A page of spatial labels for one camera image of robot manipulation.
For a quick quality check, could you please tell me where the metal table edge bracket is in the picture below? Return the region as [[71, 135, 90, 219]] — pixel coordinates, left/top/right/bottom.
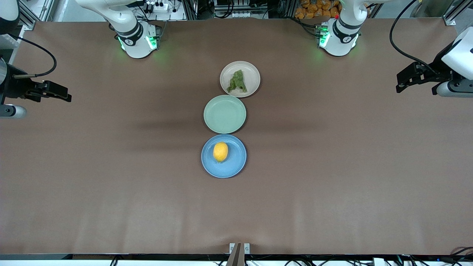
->
[[229, 243, 251, 255]]

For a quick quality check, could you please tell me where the beige plate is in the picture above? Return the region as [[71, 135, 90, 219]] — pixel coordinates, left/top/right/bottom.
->
[[220, 61, 261, 98]]

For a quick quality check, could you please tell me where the white power strip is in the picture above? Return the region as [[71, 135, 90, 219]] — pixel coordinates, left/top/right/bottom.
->
[[145, 1, 169, 13]]

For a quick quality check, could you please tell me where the green lettuce leaf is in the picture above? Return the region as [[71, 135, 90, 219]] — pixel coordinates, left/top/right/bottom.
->
[[227, 69, 248, 93]]

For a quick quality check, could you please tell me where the bag of orange items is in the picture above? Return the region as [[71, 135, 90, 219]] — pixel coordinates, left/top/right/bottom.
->
[[295, 0, 341, 19]]

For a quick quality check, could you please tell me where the brown camera mount pole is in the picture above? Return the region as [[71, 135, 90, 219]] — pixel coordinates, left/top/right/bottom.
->
[[226, 243, 242, 266]]

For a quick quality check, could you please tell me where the black table edge rail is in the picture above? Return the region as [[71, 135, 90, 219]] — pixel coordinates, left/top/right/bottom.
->
[[0, 253, 473, 262]]

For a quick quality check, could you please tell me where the light green plate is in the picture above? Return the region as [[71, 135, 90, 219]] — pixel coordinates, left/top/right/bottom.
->
[[204, 95, 247, 134]]

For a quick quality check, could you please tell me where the aluminium frame profile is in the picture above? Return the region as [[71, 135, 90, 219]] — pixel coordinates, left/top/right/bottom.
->
[[442, 0, 467, 26], [18, 0, 37, 31]]

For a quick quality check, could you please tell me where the yellow lemon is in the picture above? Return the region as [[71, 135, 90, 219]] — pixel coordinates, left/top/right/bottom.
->
[[213, 142, 229, 163]]

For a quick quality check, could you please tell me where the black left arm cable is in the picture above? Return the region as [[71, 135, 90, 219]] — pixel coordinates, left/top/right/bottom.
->
[[389, 0, 441, 75]]

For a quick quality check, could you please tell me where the blue plate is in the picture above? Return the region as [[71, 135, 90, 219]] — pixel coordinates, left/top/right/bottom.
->
[[201, 134, 247, 179]]

